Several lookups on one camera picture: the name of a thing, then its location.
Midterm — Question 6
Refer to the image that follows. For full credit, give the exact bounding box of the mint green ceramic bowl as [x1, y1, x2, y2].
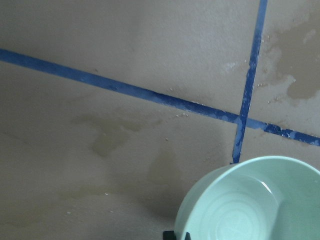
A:
[174, 156, 320, 240]

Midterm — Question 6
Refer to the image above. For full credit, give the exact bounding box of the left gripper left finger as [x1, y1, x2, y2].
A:
[162, 227, 176, 240]

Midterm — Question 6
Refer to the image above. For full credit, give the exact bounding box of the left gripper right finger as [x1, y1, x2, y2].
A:
[185, 228, 191, 240]

